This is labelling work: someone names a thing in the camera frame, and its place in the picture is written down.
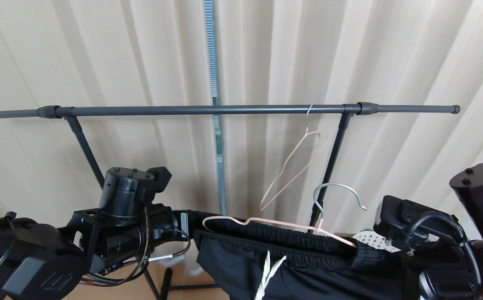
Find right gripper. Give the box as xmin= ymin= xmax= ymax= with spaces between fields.
xmin=401 ymin=246 xmax=483 ymax=300

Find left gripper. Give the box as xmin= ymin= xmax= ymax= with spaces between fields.
xmin=148 ymin=205 xmax=193 ymax=250

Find black shorts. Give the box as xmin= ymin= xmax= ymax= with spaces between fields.
xmin=191 ymin=212 xmax=417 ymax=300

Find pink clothes hanger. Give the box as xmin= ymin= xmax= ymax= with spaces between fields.
xmin=202 ymin=182 xmax=368 ymax=248
xmin=259 ymin=104 xmax=329 ymax=212

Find white laundry basket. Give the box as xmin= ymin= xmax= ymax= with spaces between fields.
xmin=352 ymin=230 xmax=401 ymax=253

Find black clothes rack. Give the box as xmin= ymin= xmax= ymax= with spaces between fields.
xmin=0 ymin=101 xmax=462 ymax=300

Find beige curtain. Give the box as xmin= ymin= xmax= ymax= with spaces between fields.
xmin=0 ymin=0 xmax=483 ymax=267

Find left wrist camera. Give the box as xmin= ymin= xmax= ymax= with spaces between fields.
xmin=146 ymin=167 xmax=172 ymax=205

